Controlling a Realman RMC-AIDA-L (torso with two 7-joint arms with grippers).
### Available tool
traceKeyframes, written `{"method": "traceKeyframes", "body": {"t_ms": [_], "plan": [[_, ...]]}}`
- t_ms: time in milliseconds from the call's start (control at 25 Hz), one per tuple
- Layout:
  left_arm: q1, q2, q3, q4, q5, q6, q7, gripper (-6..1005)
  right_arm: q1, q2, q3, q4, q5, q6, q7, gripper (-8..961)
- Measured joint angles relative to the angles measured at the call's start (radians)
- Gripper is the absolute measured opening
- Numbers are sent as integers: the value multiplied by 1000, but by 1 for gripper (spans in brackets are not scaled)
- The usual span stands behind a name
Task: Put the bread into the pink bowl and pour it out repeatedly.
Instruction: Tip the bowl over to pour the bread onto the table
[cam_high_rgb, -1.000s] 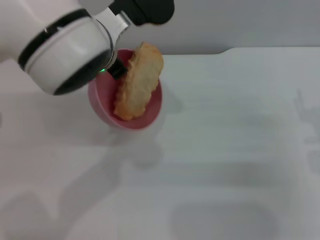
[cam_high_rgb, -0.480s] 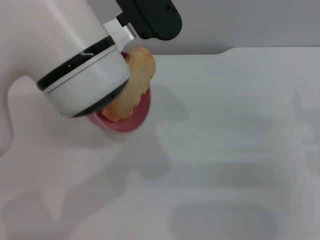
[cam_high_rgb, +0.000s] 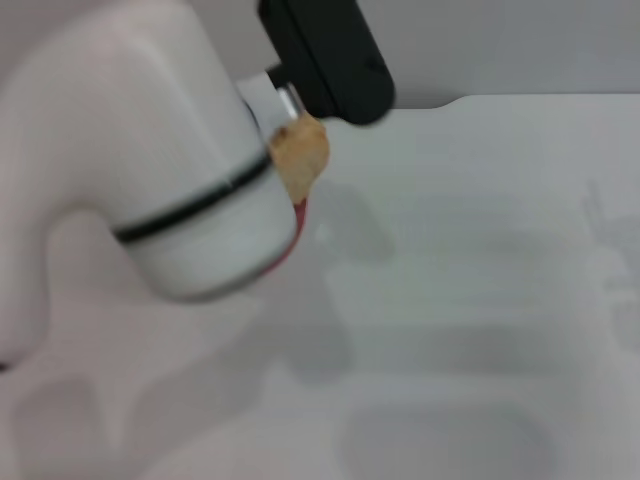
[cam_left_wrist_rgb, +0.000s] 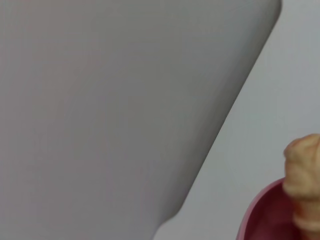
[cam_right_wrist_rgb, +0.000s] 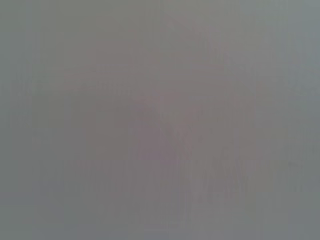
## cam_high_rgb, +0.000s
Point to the pink plastic bowl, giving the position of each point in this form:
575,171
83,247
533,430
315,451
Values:
299,220

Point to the striped orange bread roll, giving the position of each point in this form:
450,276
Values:
300,155

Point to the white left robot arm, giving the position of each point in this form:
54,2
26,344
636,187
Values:
150,150

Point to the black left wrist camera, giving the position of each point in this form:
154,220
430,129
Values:
340,65

